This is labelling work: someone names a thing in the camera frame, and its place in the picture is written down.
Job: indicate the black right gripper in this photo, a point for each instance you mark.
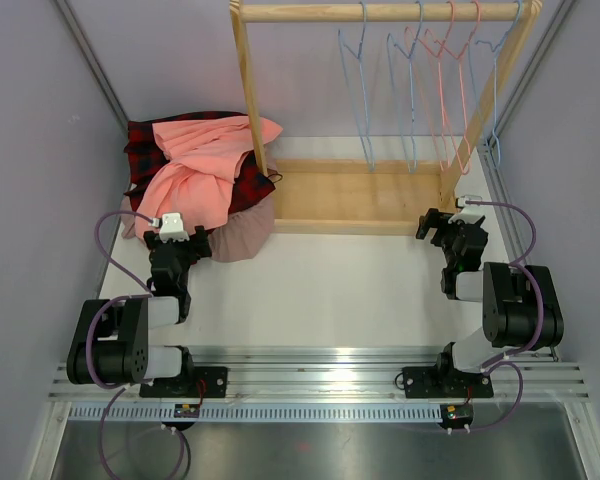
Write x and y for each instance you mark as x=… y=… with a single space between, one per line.
x=450 y=230

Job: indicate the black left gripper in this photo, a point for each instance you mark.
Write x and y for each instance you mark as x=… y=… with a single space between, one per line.
x=175 y=246

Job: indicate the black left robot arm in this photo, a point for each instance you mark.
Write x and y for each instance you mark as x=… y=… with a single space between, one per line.
x=110 y=346

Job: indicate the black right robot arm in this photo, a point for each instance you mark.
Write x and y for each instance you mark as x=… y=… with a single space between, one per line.
x=519 y=306

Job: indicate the mauve pleated skirt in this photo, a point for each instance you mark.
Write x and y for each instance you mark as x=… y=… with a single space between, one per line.
x=240 y=235

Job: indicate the red black plaid skirt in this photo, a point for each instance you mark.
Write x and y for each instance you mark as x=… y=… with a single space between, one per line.
x=145 y=159

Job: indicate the pink fabric garment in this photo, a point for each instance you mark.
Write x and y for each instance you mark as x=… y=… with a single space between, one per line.
x=177 y=138

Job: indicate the wooden clothes rack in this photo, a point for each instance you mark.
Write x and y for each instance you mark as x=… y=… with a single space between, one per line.
x=339 y=195

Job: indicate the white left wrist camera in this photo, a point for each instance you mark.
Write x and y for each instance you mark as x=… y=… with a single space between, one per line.
x=172 y=228

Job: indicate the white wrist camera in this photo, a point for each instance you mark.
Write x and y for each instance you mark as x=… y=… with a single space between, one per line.
x=469 y=210
x=172 y=228

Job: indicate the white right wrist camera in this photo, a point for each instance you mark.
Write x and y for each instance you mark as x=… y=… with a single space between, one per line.
x=469 y=210

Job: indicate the blue wire hanger far left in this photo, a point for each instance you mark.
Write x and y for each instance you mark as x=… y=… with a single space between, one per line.
x=361 y=117

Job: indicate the blue wire hanger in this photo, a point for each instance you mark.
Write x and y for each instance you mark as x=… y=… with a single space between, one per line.
x=492 y=143
x=361 y=117
x=405 y=111

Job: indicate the blue wire hanger far right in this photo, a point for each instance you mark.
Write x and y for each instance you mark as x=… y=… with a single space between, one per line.
x=492 y=143

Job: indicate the aluminium mounting rail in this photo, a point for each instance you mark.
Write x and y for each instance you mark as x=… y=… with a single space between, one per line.
x=369 y=375

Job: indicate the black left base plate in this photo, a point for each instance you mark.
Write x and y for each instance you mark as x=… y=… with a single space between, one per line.
x=203 y=381

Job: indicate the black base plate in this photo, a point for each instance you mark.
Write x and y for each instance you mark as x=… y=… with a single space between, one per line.
x=203 y=381
x=430 y=383

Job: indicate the pink wire hanger right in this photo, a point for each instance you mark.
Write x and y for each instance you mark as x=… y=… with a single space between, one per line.
x=459 y=57

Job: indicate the pink wire hanger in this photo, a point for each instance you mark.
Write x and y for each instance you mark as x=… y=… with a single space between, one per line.
x=434 y=50
x=459 y=57

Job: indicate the pink wire hanger left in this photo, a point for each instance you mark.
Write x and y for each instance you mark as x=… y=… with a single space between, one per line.
x=434 y=50

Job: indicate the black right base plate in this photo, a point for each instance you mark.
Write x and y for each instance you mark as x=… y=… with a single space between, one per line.
x=430 y=383

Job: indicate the slotted grey cable duct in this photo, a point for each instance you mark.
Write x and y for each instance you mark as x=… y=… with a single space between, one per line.
x=259 y=413

